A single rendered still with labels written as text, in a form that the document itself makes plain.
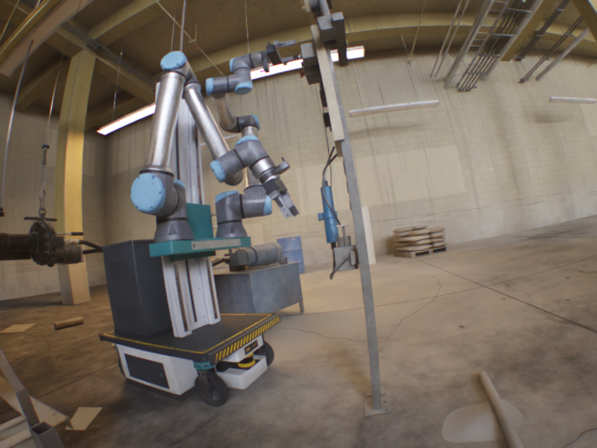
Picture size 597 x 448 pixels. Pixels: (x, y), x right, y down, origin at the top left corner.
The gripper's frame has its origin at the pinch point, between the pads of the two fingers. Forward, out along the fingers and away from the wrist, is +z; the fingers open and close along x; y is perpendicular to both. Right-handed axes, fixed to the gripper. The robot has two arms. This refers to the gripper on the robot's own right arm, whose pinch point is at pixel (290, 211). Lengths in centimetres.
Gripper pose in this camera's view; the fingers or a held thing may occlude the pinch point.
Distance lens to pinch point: 108.5
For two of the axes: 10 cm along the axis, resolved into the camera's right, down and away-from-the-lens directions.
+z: 5.4, 8.4, -0.4
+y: -8.2, 5.3, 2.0
